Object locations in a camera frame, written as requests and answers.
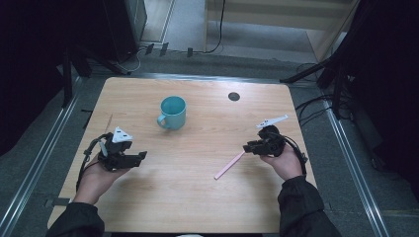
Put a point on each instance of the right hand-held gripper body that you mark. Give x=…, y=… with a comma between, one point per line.
x=272, y=139

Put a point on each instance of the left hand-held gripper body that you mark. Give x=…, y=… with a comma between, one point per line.
x=114, y=152

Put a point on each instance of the pink toothbrush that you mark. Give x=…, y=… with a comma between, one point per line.
x=229, y=165

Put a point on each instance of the teal cup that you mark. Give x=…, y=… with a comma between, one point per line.
x=172, y=113

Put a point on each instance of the person's right hand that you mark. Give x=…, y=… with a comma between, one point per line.
x=286, y=164

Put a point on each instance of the person's left hand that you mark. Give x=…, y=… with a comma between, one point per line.
x=97, y=179

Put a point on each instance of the black round table grommet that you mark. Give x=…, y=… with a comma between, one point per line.
x=234, y=96

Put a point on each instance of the black tripod stand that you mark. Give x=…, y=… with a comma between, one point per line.
x=332, y=79

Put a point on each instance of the wooden shelf unit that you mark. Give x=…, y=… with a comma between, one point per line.
x=273, y=19

